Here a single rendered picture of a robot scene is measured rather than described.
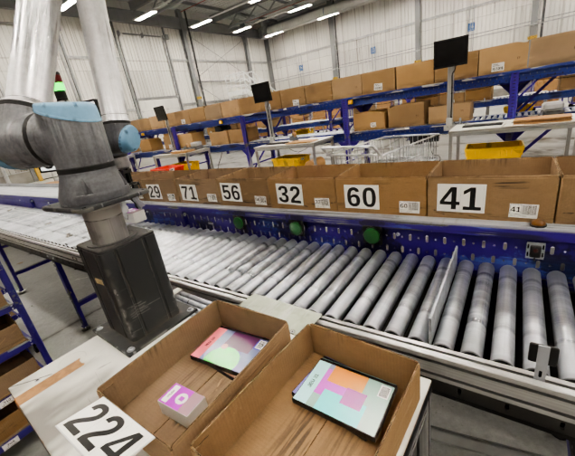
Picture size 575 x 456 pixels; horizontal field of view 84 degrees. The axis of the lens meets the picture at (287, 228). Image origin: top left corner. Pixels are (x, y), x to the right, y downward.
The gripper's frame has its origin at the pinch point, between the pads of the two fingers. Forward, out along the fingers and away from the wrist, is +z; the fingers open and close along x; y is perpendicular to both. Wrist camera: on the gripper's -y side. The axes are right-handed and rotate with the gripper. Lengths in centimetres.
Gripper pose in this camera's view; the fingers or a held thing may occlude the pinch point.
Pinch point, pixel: (132, 213)
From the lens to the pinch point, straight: 154.3
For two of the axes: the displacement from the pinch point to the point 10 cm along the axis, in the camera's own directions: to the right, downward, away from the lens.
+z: 1.5, 9.2, 3.5
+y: 8.2, 0.9, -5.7
